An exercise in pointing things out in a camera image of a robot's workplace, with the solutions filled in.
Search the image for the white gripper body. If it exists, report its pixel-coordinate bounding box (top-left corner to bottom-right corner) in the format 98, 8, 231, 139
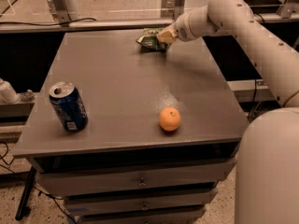
174, 13, 196, 42

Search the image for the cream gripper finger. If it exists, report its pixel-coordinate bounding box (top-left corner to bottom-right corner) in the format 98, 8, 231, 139
157, 27, 178, 44

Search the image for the green jalapeno chip bag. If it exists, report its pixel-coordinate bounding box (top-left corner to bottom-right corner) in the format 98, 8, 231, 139
135, 28, 170, 52

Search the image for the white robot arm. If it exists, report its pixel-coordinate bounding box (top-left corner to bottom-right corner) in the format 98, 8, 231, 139
158, 0, 299, 224

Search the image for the blue pepsi can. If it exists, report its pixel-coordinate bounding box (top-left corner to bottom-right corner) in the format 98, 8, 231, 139
49, 81, 88, 132

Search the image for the orange fruit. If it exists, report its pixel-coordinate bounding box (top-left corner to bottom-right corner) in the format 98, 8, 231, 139
159, 106, 181, 132

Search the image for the grey drawer cabinet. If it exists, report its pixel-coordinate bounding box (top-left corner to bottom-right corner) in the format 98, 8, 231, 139
12, 28, 250, 224

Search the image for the small grey knob object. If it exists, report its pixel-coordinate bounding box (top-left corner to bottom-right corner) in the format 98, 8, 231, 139
20, 90, 35, 102

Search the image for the middle grey drawer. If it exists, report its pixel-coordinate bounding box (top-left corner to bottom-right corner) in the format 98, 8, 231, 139
65, 189, 217, 216

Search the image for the grey drawer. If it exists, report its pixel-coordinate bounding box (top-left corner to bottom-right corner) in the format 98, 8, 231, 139
65, 189, 217, 216
81, 205, 206, 224
36, 158, 236, 196

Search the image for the top grey drawer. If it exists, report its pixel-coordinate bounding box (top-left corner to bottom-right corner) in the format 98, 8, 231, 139
36, 158, 236, 196

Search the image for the white bottle at left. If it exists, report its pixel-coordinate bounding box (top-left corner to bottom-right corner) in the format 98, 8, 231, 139
0, 78, 19, 104

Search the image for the bottom grey drawer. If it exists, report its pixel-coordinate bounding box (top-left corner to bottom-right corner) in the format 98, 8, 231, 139
81, 205, 206, 224

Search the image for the black table leg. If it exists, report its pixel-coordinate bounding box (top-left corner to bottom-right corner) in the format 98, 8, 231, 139
15, 167, 36, 221

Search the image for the horizontal metal rail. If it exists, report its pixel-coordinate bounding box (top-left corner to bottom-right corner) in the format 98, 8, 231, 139
0, 12, 299, 35

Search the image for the metal frame post left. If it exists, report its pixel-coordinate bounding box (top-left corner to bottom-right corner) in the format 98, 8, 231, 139
46, 0, 79, 23

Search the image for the black cable on rail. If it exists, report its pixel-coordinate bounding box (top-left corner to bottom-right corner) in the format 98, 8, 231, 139
0, 17, 97, 28

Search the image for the black floor cable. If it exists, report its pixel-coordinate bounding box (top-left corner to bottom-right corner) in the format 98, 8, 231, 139
0, 141, 78, 224

